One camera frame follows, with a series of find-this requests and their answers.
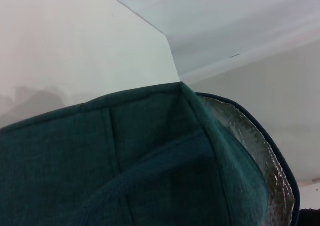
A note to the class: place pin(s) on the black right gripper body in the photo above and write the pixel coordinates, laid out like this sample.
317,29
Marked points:
311,218

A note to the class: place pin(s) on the dark teal insulated lunch bag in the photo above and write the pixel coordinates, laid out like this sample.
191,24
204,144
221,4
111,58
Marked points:
125,161

